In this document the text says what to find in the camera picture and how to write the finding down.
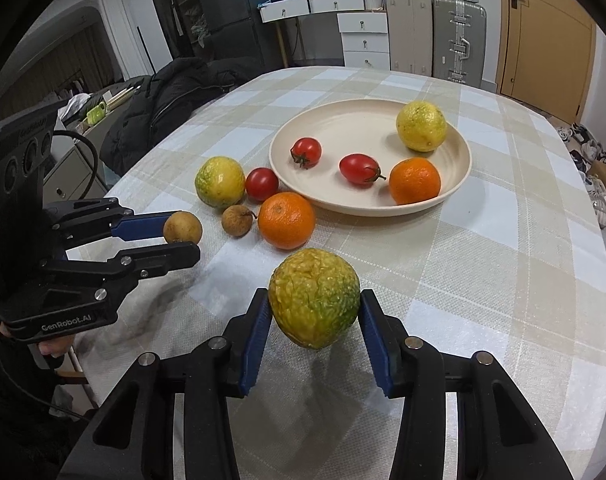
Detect brown longan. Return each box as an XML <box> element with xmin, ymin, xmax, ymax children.
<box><xmin>163</xmin><ymin>211</ymin><xmax>203</xmax><ymax>245</ymax></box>
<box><xmin>221</xmin><ymin>205</ymin><xmax>258</xmax><ymax>237</ymax></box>

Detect wooden door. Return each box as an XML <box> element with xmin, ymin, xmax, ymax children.
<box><xmin>497</xmin><ymin>0</ymin><xmax>598</xmax><ymax>121</ymax></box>

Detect dark tall cabinet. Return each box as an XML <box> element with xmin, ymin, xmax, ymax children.
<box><xmin>148</xmin><ymin>0</ymin><xmax>209</xmax><ymax>61</ymax></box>

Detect black cable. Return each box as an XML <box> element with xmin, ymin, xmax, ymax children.
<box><xmin>53</xmin><ymin>130</ymin><xmax>109</xmax><ymax>196</ymax></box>

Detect grey low cabinet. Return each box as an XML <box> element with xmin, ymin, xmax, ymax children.
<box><xmin>43</xmin><ymin>135</ymin><xmax>114</xmax><ymax>201</ymax></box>

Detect orange mandarin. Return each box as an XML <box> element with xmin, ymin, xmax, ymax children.
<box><xmin>388</xmin><ymin>157</ymin><xmax>442</xmax><ymax>206</ymax></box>
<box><xmin>257</xmin><ymin>192</ymin><xmax>317</xmax><ymax>251</ymax></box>

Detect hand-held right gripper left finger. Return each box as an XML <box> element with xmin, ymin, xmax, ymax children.
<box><xmin>68</xmin><ymin>288</ymin><xmax>275</xmax><ymax>480</ymax></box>

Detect silver suitcase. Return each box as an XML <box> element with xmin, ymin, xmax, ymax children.
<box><xmin>431</xmin><ymin>0</ymin><xmax>488</xmax><ymax>86</ymax></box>

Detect scattered sneakers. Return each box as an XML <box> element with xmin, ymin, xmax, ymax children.
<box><xmin>555</xmin><ymin>122</ymin><xmax>606</xmax><ymax>228</ymax></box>

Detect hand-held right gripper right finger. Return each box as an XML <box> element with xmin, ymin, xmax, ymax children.
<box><xmin>359</xmin><ymin>289</ymin><xmax>576</xmax><ymax>480</ymax></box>

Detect person's left hand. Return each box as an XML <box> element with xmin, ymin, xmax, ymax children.
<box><xmin>0</xmin><ymin>322</ymin><xmax>76</xmax><ymax>358</ymax></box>

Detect cream round plate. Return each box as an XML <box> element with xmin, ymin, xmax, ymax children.
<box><xmin>269</xmin><ymin>99</ymin><xmax>472</xmax><ymax>218</ymax></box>

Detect black jacket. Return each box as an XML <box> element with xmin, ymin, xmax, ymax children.
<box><xmin>100</xmin><ymin>57</ymin><xmax>264</xmax><ymax>176</ymax></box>

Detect person's left forearm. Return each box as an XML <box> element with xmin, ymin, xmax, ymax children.
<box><xmin>0</xmin><ymin>330</ymin><xmax>99</xmax><ymax>480</ymax></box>

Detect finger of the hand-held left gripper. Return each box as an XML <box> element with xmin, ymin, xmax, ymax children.
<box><xmin>48</xmin><ymin>241</ymin><xmax>202</xmax><ymax>295</ymax></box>
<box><xmin>46</xmin><ymin>197</ymin><xmax>170</xmax><ymax>251</ymax></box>

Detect red round tomato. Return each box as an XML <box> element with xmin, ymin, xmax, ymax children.
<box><xmin>245</xmin><ymin>167</ymin><xmax>280</xmax><ymax>203</ymax></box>
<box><xmin>290</xmin><ymin>137</ymin><xmax>323</xmax><ymax>170</ymax></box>

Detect beige suitcase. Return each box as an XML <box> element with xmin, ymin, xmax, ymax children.
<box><xmin>384</xmin><ymin>0</ymin><xmax>436</xmax><ymax>75</ymax></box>

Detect white cloth pile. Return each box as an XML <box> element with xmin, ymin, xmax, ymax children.
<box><xmin>60</xmin><ymin>94</ymin><xmax>94</xmax><ymax>121</ymax></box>

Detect red oval tomato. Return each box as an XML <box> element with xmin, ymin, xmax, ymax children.
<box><xmin>339</xmin><ymin>153</ymin><xmax>387</xmax><ymax>187</ymax></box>

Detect wrinkled yellow green passion fruit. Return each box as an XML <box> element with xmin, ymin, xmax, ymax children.
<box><xmin>268</xmin><ymin>248</ymin><xmax>361</xmax><ymax>351</ymax></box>

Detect white desk with drawers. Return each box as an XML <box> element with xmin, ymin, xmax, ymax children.
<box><xmin>257</xmin><ymin>0</ymin><xmax>391</xmax><ymax>68</ymax></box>

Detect dark grey refrigerator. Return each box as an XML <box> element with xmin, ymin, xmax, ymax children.
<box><xmin>190</xmin><ymin>0</ymin><xmax>264</xmax><ymax>61</ymax></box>

